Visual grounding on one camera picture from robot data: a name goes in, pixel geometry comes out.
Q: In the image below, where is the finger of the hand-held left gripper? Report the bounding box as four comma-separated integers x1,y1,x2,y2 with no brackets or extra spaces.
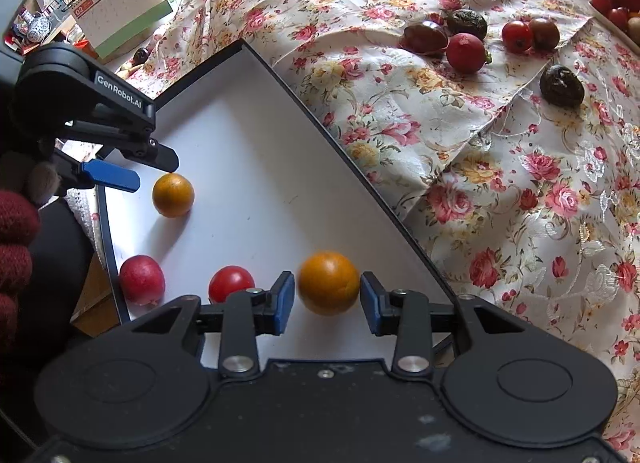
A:
50,150,141,193
64,119,180,172

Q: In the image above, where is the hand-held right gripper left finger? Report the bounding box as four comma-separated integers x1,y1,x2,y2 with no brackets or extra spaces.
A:
131,271,297,377

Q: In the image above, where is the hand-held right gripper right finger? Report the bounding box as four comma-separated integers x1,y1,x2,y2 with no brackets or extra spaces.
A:
359,271,532,377

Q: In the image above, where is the small orange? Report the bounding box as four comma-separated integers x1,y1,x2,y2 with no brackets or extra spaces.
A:
152,173,195,218

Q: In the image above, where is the large orange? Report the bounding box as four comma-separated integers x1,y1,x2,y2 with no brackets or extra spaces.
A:
297,251,361,316

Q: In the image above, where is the white tray with black rim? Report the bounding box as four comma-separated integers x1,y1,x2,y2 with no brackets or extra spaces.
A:
95,38,459,365

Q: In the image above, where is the person's left hand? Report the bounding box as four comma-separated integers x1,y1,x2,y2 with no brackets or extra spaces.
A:
0,152,63,350

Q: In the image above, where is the white lace cloth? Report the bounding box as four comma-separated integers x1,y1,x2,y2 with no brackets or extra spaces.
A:
61,140,109,266

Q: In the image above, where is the blue and white vase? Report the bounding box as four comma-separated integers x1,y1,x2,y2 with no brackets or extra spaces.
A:
19,10,53,44

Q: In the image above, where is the green box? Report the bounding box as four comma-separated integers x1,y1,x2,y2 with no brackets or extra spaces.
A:
94,0,177,64

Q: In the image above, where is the desk calendar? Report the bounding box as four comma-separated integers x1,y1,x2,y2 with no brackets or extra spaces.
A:
70,0,172,50

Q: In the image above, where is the red radish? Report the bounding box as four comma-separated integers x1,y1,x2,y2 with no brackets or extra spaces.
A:
445,33,493,75
118,255,166,307

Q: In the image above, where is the floral tablecloth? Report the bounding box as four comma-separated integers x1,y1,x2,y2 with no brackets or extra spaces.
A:
117,0,640,463

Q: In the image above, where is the dark purple tomato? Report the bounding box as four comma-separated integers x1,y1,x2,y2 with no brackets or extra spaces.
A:
401,23,449,56

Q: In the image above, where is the dark wrinkled passion fruit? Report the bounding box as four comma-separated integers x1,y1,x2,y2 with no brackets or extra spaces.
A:
446,9,488,41
539,65,585,108

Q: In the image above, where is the brownish red tomato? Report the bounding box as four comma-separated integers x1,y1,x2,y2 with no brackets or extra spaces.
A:
529,17,561,50

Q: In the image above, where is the white plate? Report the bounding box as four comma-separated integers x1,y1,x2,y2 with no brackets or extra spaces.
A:
587,0,640,52

